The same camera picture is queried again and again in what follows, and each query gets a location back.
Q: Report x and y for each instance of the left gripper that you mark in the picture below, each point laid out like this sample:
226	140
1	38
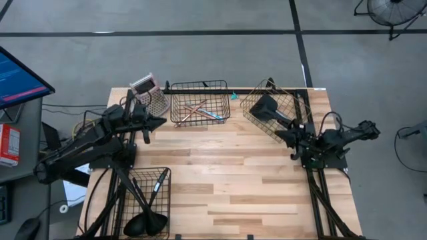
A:
125	120

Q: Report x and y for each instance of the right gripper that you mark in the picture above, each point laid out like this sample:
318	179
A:
302	136

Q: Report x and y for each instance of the rose gold knife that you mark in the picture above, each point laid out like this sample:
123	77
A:
187	117
195	110

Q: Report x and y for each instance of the black slotted turner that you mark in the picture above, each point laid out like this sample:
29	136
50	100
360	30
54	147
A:
268	101

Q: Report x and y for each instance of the black nylon ladle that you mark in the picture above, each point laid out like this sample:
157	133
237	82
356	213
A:
133	226
156	224

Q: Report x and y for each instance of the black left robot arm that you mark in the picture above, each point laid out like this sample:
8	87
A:
73	153

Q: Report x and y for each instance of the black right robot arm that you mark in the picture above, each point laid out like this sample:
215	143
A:
347	136

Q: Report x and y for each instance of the pink box grater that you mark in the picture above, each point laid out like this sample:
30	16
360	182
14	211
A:
156	100

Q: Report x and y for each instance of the teal tag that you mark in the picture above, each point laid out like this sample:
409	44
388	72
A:
234	96

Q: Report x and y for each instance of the black desk leg bar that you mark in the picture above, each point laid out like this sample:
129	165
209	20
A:
78	178

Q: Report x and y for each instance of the white paper sheet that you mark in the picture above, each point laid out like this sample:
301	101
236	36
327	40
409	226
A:
75	195

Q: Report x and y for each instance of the white tape roll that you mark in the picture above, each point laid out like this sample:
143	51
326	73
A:
63	209

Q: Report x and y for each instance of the grey chair base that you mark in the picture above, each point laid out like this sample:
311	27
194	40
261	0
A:
415	130

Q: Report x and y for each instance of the grey monitor stand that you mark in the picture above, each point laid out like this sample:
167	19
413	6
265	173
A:
11	115

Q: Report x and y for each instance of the computer monitor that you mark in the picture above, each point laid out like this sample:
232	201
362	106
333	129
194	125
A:
16	80

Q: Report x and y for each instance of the red cardboard box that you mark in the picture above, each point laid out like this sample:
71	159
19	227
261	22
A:
8	145

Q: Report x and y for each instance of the grey desk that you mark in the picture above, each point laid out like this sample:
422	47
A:
23	200

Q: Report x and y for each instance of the black computer mouse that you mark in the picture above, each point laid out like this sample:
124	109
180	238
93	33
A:
28	230

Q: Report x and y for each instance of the black keyboard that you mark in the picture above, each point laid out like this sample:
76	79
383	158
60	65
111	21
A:
3	205

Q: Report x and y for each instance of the black floor fan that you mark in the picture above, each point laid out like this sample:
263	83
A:
393	11

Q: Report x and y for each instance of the black frame bracket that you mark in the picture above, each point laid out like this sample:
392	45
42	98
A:
271	83
167	87

